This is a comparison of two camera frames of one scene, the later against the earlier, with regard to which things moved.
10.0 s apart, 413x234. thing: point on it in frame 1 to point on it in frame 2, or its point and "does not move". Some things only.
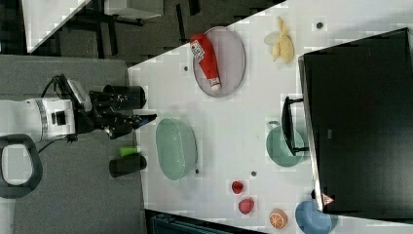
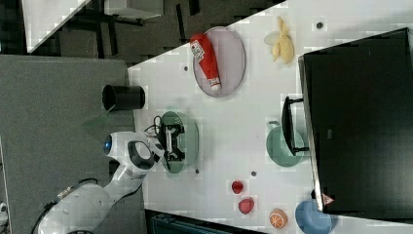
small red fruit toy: [237, 186] does not move
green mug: [279, 149] does not move
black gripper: [96, 112] to [167, 140]
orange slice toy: [278, 218] does not move
